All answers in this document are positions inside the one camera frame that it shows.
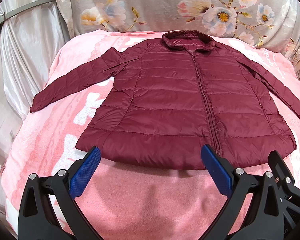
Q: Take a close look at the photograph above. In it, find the maroon quilted down jacket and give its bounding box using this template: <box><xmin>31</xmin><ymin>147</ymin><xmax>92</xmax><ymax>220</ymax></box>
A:
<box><xmin>30</xmin><ymin>30</ymin><xmax>300</xmax><ymax>170</ymax></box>

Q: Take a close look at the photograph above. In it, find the grey floral bedsheet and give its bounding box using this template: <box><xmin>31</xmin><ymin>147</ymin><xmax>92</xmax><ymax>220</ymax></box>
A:
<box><xmin>57</xmin><ymin>0</ymin><xmax>300</xmax><ymax>81</ymax></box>

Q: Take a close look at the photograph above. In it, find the silver satin curtain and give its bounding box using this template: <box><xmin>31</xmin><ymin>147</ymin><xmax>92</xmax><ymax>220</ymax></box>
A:
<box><xmin>0</xmin><ymin>0</ymin><xmax>71</xmax><ymax>176</ymax></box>

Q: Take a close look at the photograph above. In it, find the grey metal rail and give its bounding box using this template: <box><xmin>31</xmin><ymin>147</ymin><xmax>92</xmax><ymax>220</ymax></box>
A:
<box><xmin>0</xmin><ymin>0</ymin><xmax>56</xmax><ymax>25</ymax></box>

